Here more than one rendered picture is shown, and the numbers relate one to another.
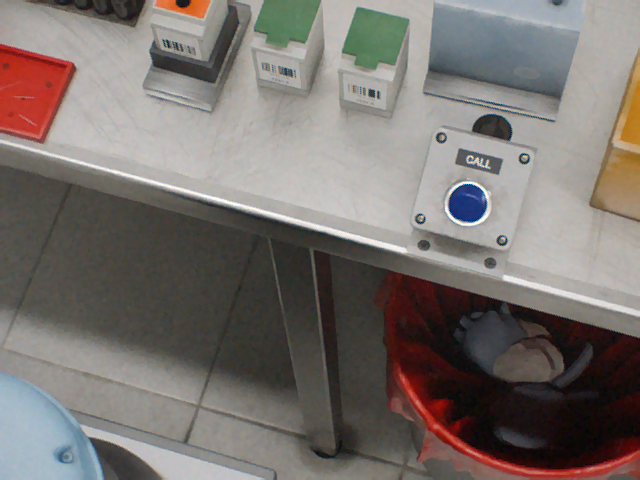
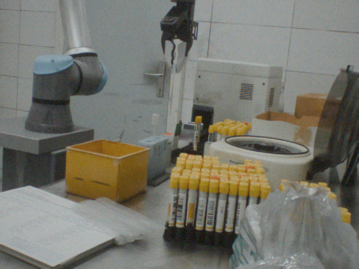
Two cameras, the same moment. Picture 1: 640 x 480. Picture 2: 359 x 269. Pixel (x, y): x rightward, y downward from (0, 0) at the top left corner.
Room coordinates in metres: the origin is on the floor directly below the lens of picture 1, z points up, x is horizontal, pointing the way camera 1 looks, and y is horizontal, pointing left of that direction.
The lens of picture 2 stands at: (0.51, -1.27, 1.20)
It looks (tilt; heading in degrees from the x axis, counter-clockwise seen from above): 10 degrees down; 89
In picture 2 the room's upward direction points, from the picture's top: 5 degrees clockwise
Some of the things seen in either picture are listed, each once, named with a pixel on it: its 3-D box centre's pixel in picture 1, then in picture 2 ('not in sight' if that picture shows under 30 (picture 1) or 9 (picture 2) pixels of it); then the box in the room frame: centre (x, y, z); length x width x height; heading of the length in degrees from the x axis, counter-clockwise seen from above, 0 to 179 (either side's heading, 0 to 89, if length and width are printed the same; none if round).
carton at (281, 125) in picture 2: not in sight; (302, 143); (0.91, 0.14, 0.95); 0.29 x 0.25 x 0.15; 158
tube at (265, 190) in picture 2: not in sight; (261, 216); (0.67, -0.52, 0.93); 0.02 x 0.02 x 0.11
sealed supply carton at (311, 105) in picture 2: not in sight; (327, 116); (1.19, 0.77, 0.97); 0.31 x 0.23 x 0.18; 62
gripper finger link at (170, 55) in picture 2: not in sight; (172, 56); (0.49, 0.11, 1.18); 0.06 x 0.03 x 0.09; 68
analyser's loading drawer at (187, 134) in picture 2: not in sight; (194, 129); (0.59, 0.38, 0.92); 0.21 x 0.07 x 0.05; 68
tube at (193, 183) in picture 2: not in sight; (191, 207); (0.55, -0.51, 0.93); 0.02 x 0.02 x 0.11
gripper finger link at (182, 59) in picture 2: not in sight; (184, 57); (0.53, 0.10, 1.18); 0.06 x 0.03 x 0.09; 68
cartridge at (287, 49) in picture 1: (288, 42); (161, 152); (0.48, 0.01, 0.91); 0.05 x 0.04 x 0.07; 158
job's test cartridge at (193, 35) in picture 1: (191, 21); (168, 144); (0.50, 0.08, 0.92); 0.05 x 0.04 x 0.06; 157
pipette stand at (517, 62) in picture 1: (505, 32); (151, 159); (0.47, -0.14, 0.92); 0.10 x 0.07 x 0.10; 70
